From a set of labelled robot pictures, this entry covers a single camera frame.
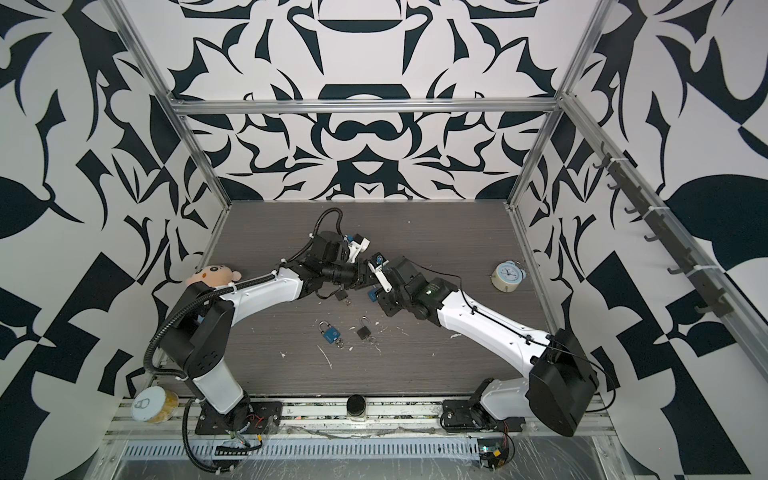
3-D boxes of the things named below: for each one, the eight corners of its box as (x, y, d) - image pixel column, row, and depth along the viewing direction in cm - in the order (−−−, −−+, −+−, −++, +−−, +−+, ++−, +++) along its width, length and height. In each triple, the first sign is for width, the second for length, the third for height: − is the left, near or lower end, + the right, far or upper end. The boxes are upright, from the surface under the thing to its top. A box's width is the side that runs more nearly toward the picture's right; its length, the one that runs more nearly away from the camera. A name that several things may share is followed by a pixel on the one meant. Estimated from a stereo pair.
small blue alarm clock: (501, 297, 98) (506, 289, 94) (485, 276, 102) (489, 268, 99) (526, 285, 100) (532, 277, 96) (509, 266, 105) (514, 257, 101)
